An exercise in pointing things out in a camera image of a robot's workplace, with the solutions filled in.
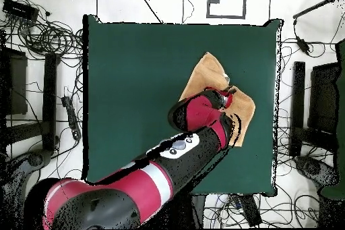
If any tan terry towel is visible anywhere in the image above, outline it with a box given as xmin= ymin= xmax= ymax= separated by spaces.
xmin=179 ymin=51 xmax=256 ymax=148

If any black flat panel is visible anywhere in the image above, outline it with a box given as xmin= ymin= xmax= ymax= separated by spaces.
xmin=0 ymin=47 xmax=28 ymax=116
xmin=307 ymin=61 xmax=340 ymax=134

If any black power adapter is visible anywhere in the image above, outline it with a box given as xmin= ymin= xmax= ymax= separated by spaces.
xmin=295 ymin=36 xmax=311 ymax=55

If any black tripod base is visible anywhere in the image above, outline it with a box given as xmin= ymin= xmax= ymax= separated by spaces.
xmin=5 ymin=148 xmax=53 ymax=179
xmin=294 ymin=155 xmax=340 ymax=188

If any dark green table cloth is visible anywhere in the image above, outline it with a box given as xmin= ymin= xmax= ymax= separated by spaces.
xmin=82 ymin=13 xmax=284 ymax=198

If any black oblong box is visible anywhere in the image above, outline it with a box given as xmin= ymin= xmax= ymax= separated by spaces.
xmin=239 ymin=194 xmax=263 ymax=227

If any black pole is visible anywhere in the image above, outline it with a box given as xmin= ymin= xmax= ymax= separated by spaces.
xmin=292 ymin=0 xmax=345 ymax=20

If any black power strip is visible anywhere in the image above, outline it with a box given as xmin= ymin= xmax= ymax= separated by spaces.
xmin=61 ymin=95 xmax=82 ymax=141

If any black electronics box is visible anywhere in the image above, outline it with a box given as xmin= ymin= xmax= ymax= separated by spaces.
xmin=2 ymin=0 xmax=40 ymax=23

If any black stand frame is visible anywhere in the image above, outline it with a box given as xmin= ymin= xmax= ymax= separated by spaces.
xmin=2 ymin=53 xmax=59 ymax=152
xmin=289 ymin=61 xmax=339 ymax=158

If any tangled black cable bundle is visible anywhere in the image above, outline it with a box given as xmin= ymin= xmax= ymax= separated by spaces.
xmin=15 ymin=16 xmax=84 ymax=61

